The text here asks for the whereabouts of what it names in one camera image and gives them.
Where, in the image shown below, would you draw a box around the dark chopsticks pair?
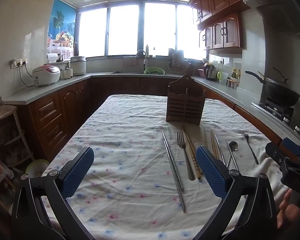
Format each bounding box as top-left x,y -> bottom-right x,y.
162,132 -> 185,191

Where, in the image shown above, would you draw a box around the wooden lower cabinets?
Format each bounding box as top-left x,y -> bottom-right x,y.
17,76 -> 290,166

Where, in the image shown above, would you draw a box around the kitchen sink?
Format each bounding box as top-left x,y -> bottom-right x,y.
110,71 -> 169,76

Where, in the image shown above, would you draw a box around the kitchen window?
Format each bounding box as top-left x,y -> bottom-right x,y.
76,2 -> 207,58

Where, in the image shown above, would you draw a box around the wooden upper cabinets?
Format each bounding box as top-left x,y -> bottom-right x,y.
189,0 -> 282,51

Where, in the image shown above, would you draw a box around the range hood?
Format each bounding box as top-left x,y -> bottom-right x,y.
242,0 -> 300,34

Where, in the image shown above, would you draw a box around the wooden shelf stand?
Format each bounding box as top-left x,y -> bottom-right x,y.
0,104 -> 36,207

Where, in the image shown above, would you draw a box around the black power cable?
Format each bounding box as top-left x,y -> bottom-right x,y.
16,63 -> 37,88

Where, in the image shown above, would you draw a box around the metal fork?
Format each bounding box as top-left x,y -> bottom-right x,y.
177,131 -> 196,180

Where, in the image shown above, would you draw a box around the tall white cooker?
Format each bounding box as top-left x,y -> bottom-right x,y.
70,56 -> 87,76

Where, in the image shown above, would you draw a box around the floral white tablecloth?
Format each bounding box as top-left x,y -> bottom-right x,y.
41,94 -> 290,240

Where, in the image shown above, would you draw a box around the kitchen tool crock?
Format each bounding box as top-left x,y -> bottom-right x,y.
182,59 -> 196,73

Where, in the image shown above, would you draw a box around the wooden utensil holder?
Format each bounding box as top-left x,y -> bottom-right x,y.
166,74 -> 206,126

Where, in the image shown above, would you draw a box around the tropical fruit wall poster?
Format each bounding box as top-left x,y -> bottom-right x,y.
47,0 -> 77,56

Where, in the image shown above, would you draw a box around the green handled cup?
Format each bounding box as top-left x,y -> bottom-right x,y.
217,71 -> 229,84

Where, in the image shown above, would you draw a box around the gas stove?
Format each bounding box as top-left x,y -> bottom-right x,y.
251,97 -> 296,126

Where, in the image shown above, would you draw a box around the chrome faucet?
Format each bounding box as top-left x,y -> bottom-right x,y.
135,50 -> 148,74

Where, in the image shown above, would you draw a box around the brown patterned wooden chopstick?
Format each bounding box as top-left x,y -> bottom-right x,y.
182,129 -> 200,180
185,129 -> 203,179

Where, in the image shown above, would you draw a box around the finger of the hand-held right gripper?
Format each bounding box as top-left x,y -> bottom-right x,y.
281,137 -> 300,157
266,142 -> 290,166

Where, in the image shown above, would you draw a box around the electric kettle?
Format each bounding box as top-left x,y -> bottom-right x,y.
203,62 -> 217,81

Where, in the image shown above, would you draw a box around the wall socket strip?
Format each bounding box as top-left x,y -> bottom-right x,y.
11,58 -> 28,69

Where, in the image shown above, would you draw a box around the knife and board rack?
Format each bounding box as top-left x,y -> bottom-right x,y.
168,48 -> 186,71

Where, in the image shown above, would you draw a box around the spice jars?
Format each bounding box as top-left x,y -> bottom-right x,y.
227,78 -> 239,90

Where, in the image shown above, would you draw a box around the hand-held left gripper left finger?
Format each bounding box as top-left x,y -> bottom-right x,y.
11,146 -> 95,240

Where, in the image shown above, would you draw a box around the black wok with lid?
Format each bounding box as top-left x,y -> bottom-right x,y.
245,67 -> 300,107

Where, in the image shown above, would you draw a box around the round-bowl metal spoon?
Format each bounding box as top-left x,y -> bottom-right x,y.
226,141 -> 239,168

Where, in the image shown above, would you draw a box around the wooden cabinets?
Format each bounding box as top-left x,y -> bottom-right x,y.
17,76 -> 290,166
189,0 -> 282,51

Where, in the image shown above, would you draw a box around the green rimmed basin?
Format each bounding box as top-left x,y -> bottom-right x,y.
25,159 -> 51,181

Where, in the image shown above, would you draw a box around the white rice cooker red lid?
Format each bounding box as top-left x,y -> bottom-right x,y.
32,64 -> 61,87

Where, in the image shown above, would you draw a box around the small steel fork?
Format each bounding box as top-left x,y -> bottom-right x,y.
241,133 -> 259,165

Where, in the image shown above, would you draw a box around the green colander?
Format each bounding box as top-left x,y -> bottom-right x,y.
144,67 -> 166,76

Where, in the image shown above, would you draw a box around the grey countertop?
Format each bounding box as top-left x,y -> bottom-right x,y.
1,71 -> 300,153

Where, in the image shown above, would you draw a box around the person's right hand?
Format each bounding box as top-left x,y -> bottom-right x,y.
277,189 -> 300,229

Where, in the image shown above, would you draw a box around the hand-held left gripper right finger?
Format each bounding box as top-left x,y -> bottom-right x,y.
192,145 -> 278,240

